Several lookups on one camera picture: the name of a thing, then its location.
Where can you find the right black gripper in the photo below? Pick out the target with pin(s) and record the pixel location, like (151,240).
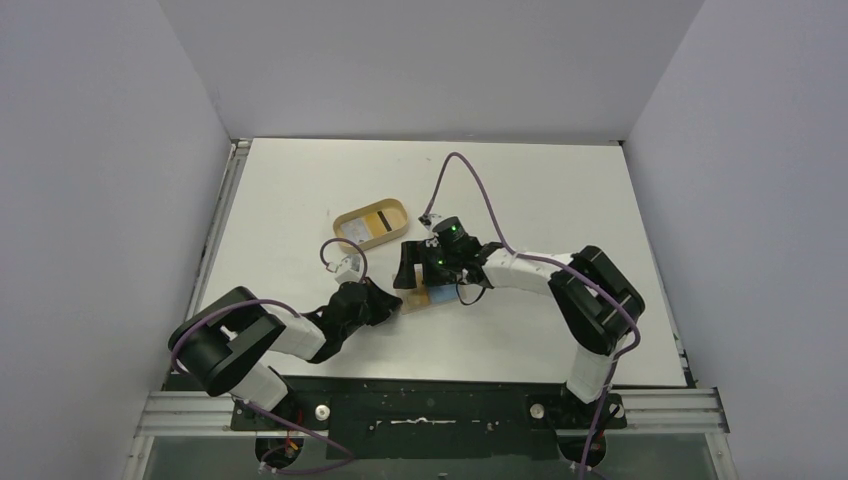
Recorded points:
(419,263)

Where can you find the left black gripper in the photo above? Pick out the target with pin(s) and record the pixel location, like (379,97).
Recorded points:
(383,303)

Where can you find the beige card holder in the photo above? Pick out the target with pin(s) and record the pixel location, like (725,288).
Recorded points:
(439,295)

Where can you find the gold credit card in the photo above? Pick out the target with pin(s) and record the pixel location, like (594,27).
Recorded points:
(414,300)

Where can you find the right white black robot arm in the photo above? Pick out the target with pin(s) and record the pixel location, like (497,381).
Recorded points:
(599,304)

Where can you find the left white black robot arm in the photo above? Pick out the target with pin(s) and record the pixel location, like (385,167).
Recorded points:
(222,346)

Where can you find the gold card in tray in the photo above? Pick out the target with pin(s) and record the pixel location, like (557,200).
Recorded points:
(378,223)

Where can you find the silver card in tray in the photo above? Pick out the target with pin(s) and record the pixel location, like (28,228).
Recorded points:
(356,230)

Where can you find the oval beige tray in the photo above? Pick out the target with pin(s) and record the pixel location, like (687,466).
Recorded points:
(395,211)

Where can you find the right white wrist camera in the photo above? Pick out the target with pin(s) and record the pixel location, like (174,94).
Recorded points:
(429,221)

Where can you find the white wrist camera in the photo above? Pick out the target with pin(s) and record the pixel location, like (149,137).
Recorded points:
(429,221)
(348,269)

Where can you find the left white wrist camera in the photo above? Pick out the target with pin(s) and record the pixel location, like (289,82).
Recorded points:
(348,269)

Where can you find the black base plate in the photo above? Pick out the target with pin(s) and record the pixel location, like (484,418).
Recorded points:
(362,419)

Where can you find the aluminium frame rail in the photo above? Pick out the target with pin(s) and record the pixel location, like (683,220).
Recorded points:
(240,149)

